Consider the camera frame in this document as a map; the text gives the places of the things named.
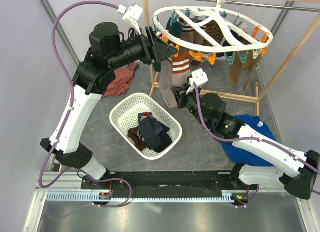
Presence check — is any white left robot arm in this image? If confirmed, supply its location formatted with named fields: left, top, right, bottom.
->
left=40, top=22, right=178, bottom=189

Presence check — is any teal plain sock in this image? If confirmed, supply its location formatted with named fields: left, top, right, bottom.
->
left=166, top=18, right=183, bottom=38

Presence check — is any white slotted cable duct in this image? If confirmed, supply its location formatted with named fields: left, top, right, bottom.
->
left=46, top=191, right=235, bottom=203

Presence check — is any brown striped-cuff sock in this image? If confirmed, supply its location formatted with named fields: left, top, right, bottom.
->
left=128, top=127, right=145, bottom=141
left=127, top=132, right=147, bottom=151

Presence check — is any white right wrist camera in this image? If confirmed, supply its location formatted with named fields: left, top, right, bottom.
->
left=187, top=68, right=209, bottom=88

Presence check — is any navy santa sock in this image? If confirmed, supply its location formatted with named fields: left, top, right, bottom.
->
left=138, top=112, right=154, bottom=121
left=138, top=117, right=163, bottom=149

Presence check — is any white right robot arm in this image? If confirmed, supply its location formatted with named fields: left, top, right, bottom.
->
left=170, top=84, right=320, bottom=200

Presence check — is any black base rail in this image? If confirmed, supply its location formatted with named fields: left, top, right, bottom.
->
left=79, top=167, right=261, bottom=200

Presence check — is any pink red shirt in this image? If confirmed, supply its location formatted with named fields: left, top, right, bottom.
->
left=103, top=62, right=140, bottom=97

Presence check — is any dark navy plain sock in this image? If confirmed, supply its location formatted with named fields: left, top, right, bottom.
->
left=153, top=131, right=173, bottom=153
left=158, top=121, right=170, bottom=132

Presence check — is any tan ribbed sock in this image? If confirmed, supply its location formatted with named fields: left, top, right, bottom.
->
left=229, top=51, right=261, bottom=91

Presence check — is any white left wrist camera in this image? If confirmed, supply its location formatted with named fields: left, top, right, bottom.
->
left=117, top=3, right=143, bottom=35

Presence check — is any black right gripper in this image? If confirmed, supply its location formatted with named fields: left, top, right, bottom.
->
left=171, top=83, right=210, bottom=128

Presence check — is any white round clip hanger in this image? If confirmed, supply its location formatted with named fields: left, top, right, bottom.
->
left=153, top=0, right=273, bottom=61

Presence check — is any orange clothes clip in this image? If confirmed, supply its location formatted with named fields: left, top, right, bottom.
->
left=260, top=32, right=272, bottom=57
left=251, top=25, right=261, bottom=39

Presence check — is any blue towel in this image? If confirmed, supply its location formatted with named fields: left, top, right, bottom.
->
left=221, top=114, right=276, bottom=167

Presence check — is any white perforated laundry basket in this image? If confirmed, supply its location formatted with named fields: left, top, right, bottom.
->
left=109, top=93, right=183, bottom=160

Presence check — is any tan brown-striped sock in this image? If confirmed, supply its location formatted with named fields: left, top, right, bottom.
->
left=204, top=20, right=224, bottom=44

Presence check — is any white clothes clip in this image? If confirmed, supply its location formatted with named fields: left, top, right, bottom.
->
left=252, top=49, right=262, bottom=59

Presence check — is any wooden clothes rack frame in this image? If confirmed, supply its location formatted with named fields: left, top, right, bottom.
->
left=140, top=0, right=320, bottom=104

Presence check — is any taupe sock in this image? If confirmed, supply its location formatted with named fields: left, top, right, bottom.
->
left=180, top=24, right=203, bottom=45

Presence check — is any metal hanging rod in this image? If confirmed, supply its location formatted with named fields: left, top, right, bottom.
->
left=191, top=0, right=320, bottom=12

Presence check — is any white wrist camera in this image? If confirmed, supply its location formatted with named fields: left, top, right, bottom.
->
left=187, top=68, right=209, bottom=88
left=117, top=3, right=143, bottom=35

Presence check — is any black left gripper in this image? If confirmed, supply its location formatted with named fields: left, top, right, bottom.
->
left=108, top=26, right=179, bottom=70

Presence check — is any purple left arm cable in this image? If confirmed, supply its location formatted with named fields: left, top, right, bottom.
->
left=38, top=0, right=126, bottom=189

